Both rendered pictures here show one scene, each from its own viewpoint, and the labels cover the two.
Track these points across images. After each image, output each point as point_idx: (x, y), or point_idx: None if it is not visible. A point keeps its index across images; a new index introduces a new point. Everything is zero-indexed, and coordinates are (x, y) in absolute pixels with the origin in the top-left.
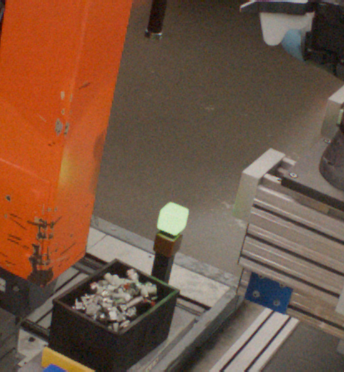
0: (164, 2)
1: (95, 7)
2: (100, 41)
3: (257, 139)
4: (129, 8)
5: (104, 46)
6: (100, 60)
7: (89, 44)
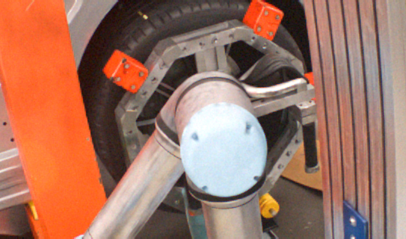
0: (308, 141)
1: (48, 200)
2: (72, 220)
3: None
4: (100, 194)
5: (80, 223)
6: (82, 232)
7: (57, 223)
